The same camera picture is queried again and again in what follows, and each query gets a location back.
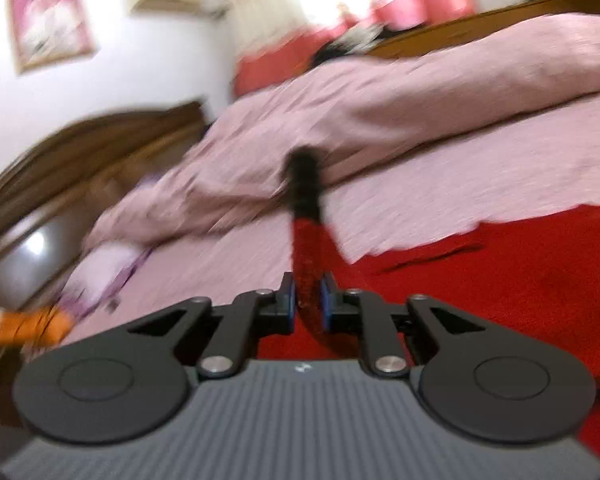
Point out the long wooden dresser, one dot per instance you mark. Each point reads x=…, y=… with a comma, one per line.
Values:
x=480, y=22

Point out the red knit sweater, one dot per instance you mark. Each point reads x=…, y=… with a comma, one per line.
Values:
x=480, y=280

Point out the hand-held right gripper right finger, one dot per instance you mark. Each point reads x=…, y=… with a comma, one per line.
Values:
x=325, y=305

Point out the wooden headboard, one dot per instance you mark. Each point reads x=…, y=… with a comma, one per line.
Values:
x=70, y=160

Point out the white and purple cloth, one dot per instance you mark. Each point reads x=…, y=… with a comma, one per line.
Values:
x=100, y=275

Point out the pink and red curtain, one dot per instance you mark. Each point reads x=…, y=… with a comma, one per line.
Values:
x=430, y=0

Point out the orange object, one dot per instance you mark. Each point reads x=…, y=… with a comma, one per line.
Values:
x=25, y=327

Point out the pile of dark clothes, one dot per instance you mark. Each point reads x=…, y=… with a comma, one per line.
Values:
x=345, y=42

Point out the pink framed wall picture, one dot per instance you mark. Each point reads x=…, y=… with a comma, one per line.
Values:
x=50, y=27

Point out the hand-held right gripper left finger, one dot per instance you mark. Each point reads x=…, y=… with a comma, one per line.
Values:
x=289, y=305

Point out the pink floral bed sheet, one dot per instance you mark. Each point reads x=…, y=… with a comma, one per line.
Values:
x=430, y=185

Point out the pink floral duvet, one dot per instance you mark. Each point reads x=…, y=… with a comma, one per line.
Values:
x=380, y=105

